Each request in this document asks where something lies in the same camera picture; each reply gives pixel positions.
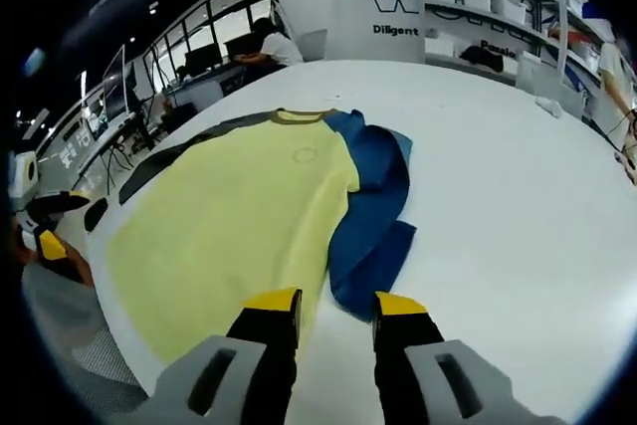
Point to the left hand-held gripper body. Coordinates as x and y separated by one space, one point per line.
22 176

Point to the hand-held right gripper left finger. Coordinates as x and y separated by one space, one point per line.
219 380

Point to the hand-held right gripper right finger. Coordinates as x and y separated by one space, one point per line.
438 385

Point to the yellow blue grey garment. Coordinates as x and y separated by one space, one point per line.
224 226

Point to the black oval pad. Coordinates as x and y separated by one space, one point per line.
96 214

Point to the long office desk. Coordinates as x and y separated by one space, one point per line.
94 146

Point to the grey mesh chair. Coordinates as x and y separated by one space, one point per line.
74 335

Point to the large computer monitor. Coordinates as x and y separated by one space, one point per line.
113 84

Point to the black computer monitor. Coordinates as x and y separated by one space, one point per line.
241 49
203 59

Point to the small white cloth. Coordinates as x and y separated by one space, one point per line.
550 107

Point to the white office chair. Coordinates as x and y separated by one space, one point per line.
312 46

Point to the translucent plastic box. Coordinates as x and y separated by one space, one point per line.
547 81

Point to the black cloth on shelf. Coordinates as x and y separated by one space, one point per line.
482 58

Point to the small white box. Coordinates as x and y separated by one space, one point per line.
440 47

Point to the white metal shelf rack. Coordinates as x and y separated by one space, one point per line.
579 47

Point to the grey metal shelf rack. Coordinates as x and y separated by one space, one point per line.
562 37

